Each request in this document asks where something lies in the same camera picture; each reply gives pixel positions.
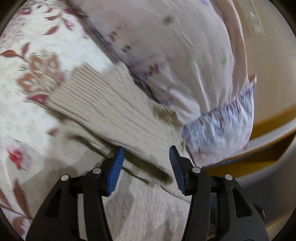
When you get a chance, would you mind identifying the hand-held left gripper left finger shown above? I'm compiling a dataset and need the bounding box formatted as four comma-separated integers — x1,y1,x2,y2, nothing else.
25,147,125,241

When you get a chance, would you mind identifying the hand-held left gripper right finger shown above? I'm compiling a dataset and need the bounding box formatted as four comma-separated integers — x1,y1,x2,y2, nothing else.
169,145,270,241

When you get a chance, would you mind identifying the white patterned small garment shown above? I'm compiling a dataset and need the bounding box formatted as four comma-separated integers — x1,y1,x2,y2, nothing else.
67,0,258,167

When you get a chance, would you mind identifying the beige knit sweater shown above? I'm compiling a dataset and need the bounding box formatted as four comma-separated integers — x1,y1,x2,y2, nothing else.
47,62,192,241

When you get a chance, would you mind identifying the floral bed sheet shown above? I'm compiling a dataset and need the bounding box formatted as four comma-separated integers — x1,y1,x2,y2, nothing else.
0,0,116,239

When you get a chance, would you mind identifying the yellow wooden bed frame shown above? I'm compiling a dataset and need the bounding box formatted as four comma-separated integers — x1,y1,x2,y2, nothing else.
203,109,296,179

